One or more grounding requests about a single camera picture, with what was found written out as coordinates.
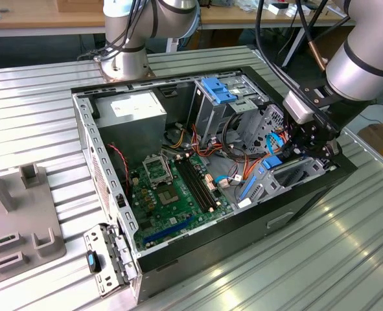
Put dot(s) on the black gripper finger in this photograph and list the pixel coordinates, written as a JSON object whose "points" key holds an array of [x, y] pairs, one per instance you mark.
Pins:
{"points": [[308, 134], [322, 150]]}

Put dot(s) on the hard disk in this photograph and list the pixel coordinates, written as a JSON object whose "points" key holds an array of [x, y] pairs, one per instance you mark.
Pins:
{"points": [[272, 162]]}

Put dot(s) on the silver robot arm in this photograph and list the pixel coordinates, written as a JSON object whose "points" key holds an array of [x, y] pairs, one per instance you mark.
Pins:
{"points": [[356, 68]]}

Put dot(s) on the gray metal disk bay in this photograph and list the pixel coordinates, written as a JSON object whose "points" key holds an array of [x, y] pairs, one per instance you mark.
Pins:
{"points": [[265, 181]]}

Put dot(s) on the cardboard box with label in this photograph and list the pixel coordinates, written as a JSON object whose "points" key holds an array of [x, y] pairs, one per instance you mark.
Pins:
{"points": [[379, 142]]}

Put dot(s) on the white flat board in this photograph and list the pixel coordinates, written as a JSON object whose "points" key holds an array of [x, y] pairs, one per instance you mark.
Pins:
{"points": [[379, 115]]}

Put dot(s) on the white label tag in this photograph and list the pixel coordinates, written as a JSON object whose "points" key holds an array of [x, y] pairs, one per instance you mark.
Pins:
{"points": [[244, 203]]}

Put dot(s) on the tall gray drive cage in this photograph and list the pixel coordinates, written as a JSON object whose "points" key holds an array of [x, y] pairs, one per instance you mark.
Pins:
{"points": [[210, 120]]}

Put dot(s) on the black RAM slot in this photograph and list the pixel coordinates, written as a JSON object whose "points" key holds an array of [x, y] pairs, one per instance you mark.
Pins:
{"points": [[199, 181], [203, 181], [190, 181], [194, 181]]}

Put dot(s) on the black open PC case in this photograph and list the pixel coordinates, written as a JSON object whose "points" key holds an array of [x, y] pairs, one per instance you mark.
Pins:
{"points": [[243, 233]]}

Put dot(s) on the small white box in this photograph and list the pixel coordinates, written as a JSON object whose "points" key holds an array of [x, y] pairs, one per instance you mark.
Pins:
{"points": [[291, 12], [277, 10]]}

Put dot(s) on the green motherboard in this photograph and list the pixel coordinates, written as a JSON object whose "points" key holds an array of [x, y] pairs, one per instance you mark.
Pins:
{"points": [[178, 214]]}

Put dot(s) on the square motherboard chip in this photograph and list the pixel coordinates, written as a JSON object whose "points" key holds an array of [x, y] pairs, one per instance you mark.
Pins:
{"points": [[168, 196]]}

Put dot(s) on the CPU socket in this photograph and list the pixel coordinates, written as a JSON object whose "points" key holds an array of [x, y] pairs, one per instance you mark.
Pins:
{"points": [[155, 168]]}

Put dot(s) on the blue expansion slot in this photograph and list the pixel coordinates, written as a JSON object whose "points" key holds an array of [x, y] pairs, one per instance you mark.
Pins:
{"points": [[168, 230]]}

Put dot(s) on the gray power supply unit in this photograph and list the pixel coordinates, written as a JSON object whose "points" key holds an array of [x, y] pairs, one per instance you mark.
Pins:
{"points": [[129, 129]]}

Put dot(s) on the hinged metal slot cover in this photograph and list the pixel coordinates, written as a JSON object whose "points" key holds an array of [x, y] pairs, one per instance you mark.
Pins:
{"points": [[95, 236]]}

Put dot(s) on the black latch blue stripe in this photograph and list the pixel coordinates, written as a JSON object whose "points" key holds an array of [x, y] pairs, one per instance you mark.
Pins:
{"points": [[95, 262]]}

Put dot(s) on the cardboard box on desk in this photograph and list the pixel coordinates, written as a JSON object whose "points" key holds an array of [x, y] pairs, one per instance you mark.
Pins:
{"points": [[77, 4]]}

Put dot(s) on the long wooden desk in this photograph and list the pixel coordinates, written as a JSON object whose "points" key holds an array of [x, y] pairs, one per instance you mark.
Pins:
{"points": [[48, 17]]}

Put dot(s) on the gray parts rack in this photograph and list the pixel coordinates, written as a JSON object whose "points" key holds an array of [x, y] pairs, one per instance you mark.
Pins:
{"points": [[22, 207]]}

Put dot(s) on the plain silver wrist camera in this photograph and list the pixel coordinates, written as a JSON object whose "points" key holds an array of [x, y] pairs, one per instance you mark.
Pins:
{"points": [[299, 108]]}

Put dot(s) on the blue plastic drive bracket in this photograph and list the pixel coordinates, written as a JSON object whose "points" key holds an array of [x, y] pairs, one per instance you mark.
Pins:
{"points": [[215, 89]]}

